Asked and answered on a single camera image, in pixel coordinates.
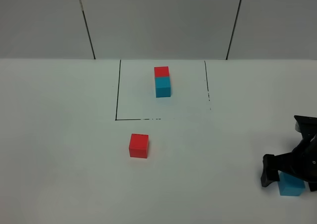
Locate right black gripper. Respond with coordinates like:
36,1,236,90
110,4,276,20
261,134,317,192

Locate blue template block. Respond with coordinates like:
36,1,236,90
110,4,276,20
155,77,171,98

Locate red template block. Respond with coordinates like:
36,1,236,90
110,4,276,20
154,66,169,78

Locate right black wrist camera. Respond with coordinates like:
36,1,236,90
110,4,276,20
294,115,317,141

